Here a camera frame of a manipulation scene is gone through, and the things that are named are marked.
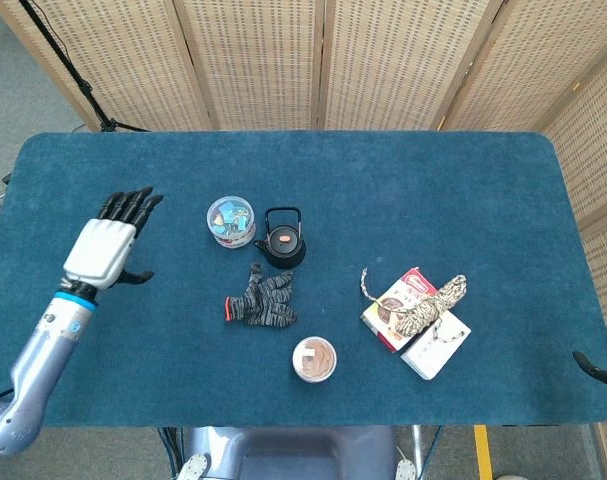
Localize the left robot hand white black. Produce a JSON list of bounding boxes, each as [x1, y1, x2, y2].
[[62, 186, 165, 291]]

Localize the right robot hand black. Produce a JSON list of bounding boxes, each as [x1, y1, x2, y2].
[[572, 280, 607, 392]]

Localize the gray pot lid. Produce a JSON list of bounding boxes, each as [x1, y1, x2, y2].
[[271, 225, 299, 253]]

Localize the small black kettle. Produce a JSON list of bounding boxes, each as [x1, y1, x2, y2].
[[253, 207, 308, 270]]

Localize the round brown-lidded cup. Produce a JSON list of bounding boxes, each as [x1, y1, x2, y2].
[[291, 336, 338, 384]]

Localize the clear round tub of clips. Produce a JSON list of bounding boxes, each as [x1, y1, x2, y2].
[[206, 195, 258, 252]]

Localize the yellow floor tape strip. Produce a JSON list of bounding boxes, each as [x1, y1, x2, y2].
[[473, 425, 494, 480]]

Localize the white small carton box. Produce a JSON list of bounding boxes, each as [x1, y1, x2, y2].
[[399, 309, 472, 381]]

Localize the grey knit work glove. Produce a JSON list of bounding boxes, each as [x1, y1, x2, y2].
[[224, 261, 299, 330]]

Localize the black tripod stand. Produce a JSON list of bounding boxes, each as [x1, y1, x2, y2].
[[18, 0, 150, 134]]

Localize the blue table mat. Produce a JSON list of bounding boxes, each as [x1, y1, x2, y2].
[[0, 130, 607, 429]]

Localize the red white snack box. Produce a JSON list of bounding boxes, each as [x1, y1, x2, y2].
[[360, 266, 442, 354]]

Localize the robot torso base grey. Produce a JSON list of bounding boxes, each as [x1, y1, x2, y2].
[[175, 426, 418, 480]]

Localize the woven folding screen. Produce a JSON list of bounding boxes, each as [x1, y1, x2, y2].
[[0, 0, 607, 480]]

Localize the bundle of camouflage rope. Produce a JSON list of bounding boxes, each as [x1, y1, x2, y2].
[[360, 267, 468, 345]]

